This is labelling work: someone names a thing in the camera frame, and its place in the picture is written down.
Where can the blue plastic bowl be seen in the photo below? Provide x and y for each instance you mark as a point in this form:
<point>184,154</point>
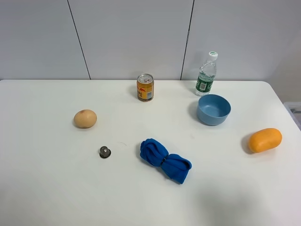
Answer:
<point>213,109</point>

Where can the orange mango fruit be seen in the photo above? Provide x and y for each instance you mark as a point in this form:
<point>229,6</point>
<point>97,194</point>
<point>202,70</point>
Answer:
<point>264,140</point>

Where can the tan potato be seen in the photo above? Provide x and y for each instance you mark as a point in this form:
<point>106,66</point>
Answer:
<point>85,119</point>

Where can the clear plastic water bottle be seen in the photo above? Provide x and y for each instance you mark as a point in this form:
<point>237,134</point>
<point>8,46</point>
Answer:
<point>207,74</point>

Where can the yellow drink can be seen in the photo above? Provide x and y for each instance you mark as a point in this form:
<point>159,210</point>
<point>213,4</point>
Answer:
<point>145,87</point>

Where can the blue folded cloth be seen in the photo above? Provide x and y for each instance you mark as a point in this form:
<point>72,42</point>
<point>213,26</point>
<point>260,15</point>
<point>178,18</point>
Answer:
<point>173,165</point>

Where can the small grey metal cap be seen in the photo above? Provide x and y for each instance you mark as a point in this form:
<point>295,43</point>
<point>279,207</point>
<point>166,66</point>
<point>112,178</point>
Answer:
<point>104,152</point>

